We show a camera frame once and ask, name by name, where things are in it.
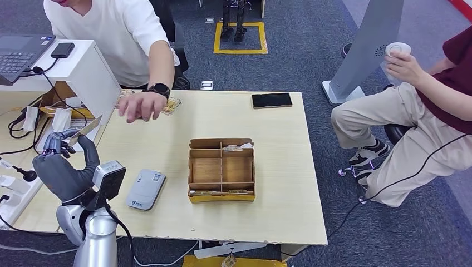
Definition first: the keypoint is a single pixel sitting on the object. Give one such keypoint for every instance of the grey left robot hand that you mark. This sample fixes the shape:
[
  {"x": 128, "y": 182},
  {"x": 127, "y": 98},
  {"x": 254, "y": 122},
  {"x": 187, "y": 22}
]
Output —
[{"x": 62, "y": 177}]

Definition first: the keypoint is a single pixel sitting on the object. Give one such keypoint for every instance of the person's hand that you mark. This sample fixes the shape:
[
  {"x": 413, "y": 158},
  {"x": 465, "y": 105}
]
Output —
[{"x": 403, "y": 68}]

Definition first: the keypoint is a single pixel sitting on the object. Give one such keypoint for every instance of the person's left hand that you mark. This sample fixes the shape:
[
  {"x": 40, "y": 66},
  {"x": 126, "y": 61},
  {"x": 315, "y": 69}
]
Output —
[{"x": 142, "y": 107}]

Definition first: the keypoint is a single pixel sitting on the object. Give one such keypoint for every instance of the white handheld controller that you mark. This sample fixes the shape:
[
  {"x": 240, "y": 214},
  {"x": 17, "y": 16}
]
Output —
[{"x": 400, "y": 47}]

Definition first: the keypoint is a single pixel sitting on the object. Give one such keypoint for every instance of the cardboard organizer box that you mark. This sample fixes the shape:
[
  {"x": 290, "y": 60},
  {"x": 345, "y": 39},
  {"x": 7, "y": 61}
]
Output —
[{"x": 221, "y": 169}]

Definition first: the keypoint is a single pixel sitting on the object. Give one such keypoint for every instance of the person's left forearm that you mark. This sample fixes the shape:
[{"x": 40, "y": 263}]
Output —
[{"x": 161, "y": 62}]

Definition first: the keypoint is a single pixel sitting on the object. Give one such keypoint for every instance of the person's forearm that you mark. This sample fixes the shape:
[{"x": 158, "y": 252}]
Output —
[{"x": 446, "y": 96}]

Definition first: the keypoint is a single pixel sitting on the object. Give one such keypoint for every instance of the person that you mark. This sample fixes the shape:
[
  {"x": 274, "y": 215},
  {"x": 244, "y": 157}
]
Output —
[
  {"x": 405, "y": 121},
  {"x": 110, "y": 37}
]

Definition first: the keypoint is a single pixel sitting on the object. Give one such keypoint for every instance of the grey white card reader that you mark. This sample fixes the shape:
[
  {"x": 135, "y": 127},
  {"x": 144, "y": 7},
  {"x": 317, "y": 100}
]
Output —
[{"x": 145, "y": 189}]

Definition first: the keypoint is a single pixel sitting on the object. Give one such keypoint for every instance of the room key card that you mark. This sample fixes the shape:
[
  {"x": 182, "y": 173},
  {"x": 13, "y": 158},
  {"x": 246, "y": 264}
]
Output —
[
  {"x": 237, "y": 191},
  {"x": 197, "y": 192},
  {"x": 232, "y": 148}
]

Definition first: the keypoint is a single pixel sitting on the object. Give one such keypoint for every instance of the black wristwatch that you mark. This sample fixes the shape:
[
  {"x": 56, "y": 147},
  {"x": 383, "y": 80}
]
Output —
[{"x": 159, "y": 89}]

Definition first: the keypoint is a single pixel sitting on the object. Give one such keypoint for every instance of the grey kiosk stand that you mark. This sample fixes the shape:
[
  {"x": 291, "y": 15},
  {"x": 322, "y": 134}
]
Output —
[{"x": 368, "y": 44}]

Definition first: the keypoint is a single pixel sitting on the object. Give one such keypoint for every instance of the white power adapter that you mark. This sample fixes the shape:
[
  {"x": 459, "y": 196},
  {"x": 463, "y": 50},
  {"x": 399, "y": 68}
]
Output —
[{"x": 13, "y": 184}]

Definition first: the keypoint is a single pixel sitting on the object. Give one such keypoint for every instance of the white power strip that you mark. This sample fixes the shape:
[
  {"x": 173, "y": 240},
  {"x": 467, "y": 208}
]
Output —
[{"x": 22, "y": 212}]

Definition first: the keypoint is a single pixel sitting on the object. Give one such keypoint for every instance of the printed paper sheet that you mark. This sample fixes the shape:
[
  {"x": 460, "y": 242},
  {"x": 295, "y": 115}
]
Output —
[{"x": 73, "y": 123}]

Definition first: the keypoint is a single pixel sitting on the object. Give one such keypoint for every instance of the white folded tissue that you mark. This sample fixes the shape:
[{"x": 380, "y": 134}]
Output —
[
  {"x": 61, "y": 119},
  {"x": 31, "y": 118}
]

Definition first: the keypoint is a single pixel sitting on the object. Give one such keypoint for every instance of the white riser shelf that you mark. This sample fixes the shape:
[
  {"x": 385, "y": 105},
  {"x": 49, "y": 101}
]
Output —
[{"x": 88, "y": 81}]

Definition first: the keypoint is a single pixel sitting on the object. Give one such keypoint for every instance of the black round object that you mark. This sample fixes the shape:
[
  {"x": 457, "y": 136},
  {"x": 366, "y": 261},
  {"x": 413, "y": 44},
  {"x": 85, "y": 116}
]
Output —
[{"x": 346, "y": 51}]

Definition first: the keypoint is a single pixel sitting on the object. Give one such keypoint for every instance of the black wheeled office stool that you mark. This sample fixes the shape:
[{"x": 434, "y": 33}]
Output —
[{"x": 395, "y": 132}]

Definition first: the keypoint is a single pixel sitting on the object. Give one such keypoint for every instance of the silver floor socket plate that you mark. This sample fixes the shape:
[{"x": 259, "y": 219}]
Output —
[{"x": 207, "y": 85}]

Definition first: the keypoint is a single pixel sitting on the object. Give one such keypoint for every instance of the brown yellow cardboard box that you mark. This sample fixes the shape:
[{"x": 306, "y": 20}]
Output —
[{"x": 58, "y": 94}]

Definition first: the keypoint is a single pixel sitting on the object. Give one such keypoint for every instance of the black white sneaker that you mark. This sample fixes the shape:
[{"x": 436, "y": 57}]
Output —
[{"x": 368, "y": 153}]

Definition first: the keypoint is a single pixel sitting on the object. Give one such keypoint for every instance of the black power bank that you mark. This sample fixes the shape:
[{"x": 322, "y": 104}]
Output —
[{"x": 62, "y": 50}]

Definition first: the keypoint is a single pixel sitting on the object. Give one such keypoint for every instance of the small silver floor plate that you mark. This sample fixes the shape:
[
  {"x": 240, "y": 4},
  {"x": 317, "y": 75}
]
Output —
[{"x": 209, "y": 20}]

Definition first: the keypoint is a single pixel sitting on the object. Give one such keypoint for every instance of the white paper slip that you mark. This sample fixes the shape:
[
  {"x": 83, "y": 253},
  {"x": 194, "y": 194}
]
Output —
[{"x": 247, "y": 145}]

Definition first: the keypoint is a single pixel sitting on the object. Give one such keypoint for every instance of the small black humanoid robot legs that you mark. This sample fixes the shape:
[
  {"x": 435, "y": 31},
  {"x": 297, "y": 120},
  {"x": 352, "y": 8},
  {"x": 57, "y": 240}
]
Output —
[{"x": 240, "y": 35}]

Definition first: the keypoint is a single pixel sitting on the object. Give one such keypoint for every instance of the grey laptop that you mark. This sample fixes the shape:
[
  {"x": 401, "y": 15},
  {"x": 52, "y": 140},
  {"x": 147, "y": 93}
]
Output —
[{"x": 18, "y": 55}]

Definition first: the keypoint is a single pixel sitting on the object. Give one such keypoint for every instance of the black smartphone with dark screen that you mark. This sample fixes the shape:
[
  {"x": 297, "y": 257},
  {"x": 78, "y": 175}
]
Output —
[{"x": 272, "y": 100}]

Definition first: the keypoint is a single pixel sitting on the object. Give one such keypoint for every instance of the white flat strip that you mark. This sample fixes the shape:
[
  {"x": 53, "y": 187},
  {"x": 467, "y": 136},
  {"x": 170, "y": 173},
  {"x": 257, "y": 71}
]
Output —
[{"x": 221, "y": 250}]

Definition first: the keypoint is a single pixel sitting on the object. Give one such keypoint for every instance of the paper tag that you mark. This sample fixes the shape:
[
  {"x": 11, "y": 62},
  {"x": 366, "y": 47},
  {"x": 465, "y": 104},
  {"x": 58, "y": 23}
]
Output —
[{"x": 228, "y": 261}]

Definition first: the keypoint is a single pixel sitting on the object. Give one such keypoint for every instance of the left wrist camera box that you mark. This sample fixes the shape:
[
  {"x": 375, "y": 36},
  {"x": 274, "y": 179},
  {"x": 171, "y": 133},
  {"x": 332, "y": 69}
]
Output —
[{"x": 108, "y": 178}]

